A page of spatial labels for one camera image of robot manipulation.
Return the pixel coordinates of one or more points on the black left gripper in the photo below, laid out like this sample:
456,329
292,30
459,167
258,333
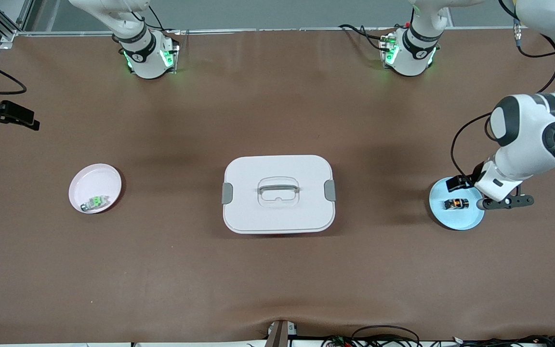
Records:
475,174

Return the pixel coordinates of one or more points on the orange and black switch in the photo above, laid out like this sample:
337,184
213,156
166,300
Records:
455,204

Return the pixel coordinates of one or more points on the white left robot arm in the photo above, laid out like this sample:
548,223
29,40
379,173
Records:
528,140

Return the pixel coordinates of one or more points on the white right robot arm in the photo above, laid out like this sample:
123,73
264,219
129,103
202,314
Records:
145,62

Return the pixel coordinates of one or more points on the light blue round plate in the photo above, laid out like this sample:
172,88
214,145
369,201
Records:
451,219

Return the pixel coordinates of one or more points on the pink round plate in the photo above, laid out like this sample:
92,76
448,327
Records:
99,183

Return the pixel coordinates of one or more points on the white lidded storage box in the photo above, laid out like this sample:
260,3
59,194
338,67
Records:
277,217

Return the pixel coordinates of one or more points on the brown table mat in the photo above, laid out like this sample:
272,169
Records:
277,270

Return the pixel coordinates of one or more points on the aluminium frame post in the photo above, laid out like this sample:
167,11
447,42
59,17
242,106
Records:
7,33

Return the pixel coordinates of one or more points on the green and white switch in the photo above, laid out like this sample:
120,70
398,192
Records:
95,202

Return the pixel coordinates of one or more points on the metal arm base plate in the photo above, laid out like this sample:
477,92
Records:
384,48
174,53

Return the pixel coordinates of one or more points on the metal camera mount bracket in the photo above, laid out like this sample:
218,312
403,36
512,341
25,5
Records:
280,335

